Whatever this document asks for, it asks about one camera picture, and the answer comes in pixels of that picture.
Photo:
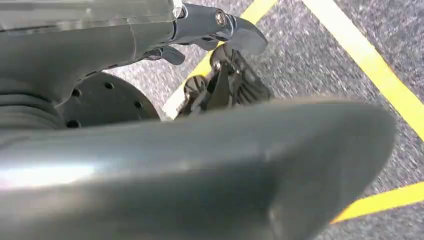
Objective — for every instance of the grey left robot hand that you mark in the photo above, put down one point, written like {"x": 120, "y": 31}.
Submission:
{"x": 165, "y": 182}

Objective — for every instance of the ribbed grey left robot arm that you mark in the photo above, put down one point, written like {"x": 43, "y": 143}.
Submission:
{"x": 26, "y": 112}

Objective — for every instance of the yellow floor tape square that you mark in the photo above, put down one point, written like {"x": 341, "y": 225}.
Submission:
{"x": 381, "y": 66}

